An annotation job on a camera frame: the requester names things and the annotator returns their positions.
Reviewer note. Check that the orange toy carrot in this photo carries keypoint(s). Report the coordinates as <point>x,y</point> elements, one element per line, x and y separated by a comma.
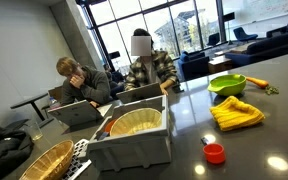
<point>258,82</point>

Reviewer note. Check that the green toy carrot leaves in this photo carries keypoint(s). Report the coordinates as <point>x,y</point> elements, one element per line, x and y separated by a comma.
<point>272,90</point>

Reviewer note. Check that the gray laptop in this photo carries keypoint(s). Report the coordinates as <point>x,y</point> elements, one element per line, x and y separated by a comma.
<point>139,93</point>

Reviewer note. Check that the person in plaid shirt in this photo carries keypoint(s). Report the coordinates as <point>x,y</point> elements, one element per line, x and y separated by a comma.
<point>160,68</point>

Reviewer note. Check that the black phone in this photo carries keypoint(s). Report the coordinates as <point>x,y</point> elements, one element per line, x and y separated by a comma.
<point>177,89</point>

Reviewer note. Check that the round wicker basket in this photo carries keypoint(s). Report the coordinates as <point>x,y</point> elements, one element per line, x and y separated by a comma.
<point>134,122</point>

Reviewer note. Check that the black sign on stand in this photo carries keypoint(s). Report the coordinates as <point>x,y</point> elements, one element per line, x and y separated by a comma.
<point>114,54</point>

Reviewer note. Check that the person in gray hoodie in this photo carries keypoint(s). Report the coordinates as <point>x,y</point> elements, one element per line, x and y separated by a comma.
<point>95,87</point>

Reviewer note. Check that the orange bowl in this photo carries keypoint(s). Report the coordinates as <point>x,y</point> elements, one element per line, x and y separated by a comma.
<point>109,126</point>

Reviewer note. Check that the blue armchair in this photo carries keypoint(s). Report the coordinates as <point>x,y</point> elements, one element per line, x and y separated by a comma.
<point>194,66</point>
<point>242,34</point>

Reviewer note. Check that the small dark blue object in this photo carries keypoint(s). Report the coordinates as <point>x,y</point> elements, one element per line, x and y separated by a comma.
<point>103,135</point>

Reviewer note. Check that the grey plastic bin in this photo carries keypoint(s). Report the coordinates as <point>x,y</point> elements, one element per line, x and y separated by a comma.
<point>130,150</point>

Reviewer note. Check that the silver laptop with logo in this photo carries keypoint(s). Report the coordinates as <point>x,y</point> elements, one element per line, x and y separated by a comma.
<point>74,114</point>

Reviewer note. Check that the small black white object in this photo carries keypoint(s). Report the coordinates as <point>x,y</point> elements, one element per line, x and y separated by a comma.
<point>205,141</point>

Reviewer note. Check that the wooden coffee table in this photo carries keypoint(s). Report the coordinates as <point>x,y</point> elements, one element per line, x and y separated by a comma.
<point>220,64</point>

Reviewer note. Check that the green plastic bowl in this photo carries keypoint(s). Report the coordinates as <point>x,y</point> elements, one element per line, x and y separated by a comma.
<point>227,85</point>

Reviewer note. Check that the dark armchair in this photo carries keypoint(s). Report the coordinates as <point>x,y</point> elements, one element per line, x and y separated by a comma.
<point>213,39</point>

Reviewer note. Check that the brown chair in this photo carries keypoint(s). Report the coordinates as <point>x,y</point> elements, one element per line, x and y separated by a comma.
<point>55,93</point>

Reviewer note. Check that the clear water bottle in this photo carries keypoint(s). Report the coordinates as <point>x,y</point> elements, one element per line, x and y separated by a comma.
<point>53,103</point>

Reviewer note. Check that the yellow knit hat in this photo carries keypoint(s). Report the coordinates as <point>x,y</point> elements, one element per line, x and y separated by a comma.
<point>235,115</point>

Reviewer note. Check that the red plastic cup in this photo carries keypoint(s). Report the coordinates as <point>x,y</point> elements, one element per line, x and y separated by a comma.
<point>214,154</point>

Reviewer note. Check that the black stand with screen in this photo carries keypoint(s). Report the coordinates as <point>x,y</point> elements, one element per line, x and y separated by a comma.
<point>229,16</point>

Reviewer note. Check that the small black side table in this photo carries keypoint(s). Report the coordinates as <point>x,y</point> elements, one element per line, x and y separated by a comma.
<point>29,100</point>

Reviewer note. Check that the clear drinking glass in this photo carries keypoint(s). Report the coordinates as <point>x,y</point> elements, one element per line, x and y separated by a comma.
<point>34,132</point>

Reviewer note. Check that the oval wicker basket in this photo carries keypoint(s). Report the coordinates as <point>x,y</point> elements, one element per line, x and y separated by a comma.
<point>47,164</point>

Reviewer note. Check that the dark blue sofa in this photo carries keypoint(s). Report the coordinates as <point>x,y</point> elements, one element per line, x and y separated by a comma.
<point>270,46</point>

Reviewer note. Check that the black jacket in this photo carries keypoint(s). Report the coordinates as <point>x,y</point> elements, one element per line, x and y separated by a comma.
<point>4,150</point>

